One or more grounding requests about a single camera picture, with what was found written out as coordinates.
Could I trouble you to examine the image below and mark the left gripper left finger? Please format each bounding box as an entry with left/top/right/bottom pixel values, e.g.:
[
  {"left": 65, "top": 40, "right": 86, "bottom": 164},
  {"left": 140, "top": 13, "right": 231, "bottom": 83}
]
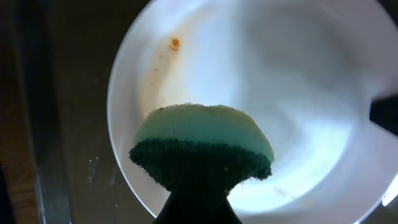
[{"left": 152, "top": 194, "right": 187, "bottom": 224}]

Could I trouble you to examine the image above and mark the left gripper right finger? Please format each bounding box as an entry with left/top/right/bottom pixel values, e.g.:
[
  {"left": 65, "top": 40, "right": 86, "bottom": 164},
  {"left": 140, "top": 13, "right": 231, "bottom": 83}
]
[{"left": 214, "top": 198, "right": 243, "bottom": 224}]

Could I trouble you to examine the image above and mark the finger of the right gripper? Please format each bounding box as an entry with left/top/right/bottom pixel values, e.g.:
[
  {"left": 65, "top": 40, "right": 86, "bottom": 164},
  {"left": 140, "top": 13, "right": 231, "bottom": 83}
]
[{"left": 369, "top": 95, "right": 398, "bottom": 136}]

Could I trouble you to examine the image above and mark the green scrubbing sponge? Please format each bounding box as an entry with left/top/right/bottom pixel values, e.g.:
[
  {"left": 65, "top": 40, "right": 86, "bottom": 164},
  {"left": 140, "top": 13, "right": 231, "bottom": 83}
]
[{"left": 129, "top": 104, "right": 274, "bottom": 199}]

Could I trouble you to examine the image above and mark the white plate top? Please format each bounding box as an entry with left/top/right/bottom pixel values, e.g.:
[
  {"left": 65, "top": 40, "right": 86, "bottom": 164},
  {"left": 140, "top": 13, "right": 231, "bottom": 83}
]
[{"left": 107, "top": 0, "right": 397, "bottom": 223}]

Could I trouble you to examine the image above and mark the brown plastic serving tray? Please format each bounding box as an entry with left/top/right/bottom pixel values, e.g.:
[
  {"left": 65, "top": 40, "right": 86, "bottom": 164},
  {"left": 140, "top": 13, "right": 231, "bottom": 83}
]
[{"left": 18, "top": 0, "right": 398, "bottom": 224}]

